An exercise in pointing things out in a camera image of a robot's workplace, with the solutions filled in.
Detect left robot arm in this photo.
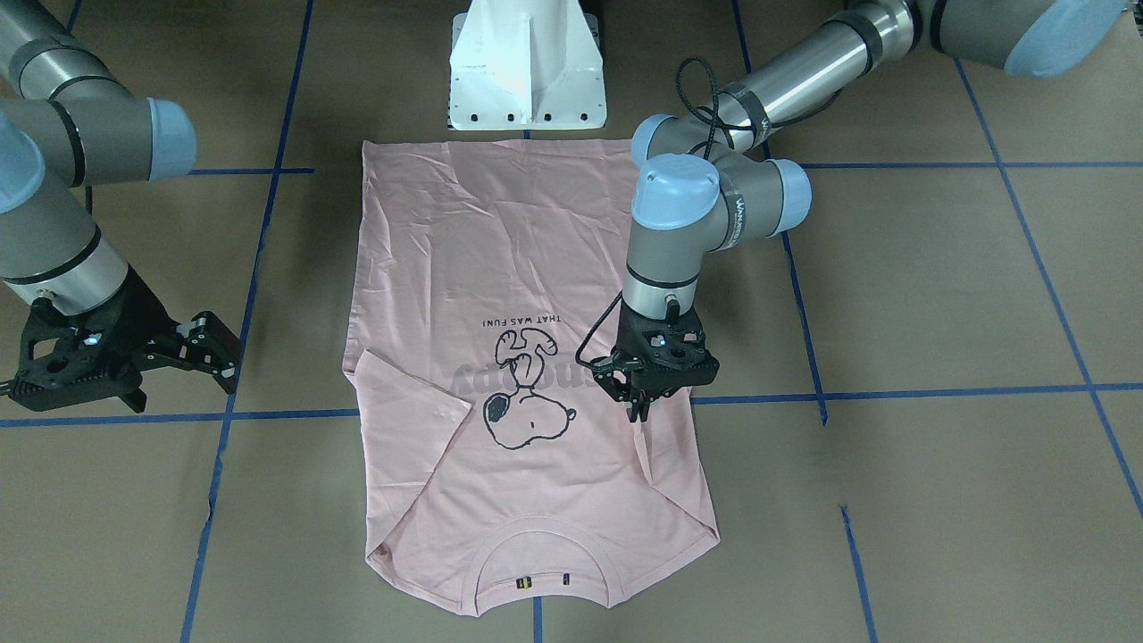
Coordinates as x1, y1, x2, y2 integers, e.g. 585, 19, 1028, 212
585, 1, 1125, 421

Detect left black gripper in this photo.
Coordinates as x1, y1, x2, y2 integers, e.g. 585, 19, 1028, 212
597, 298, 720, 421

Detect pink Snoopy t-shirt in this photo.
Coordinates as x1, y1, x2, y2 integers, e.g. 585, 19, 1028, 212
343, 139, 720, 617

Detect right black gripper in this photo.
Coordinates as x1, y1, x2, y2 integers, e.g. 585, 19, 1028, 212
3, 270, 241, 413

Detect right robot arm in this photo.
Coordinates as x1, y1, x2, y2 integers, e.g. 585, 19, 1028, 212
1, 1, 241, 413

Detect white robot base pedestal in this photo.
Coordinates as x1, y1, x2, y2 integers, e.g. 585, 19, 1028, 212
446, 1, 608, 131

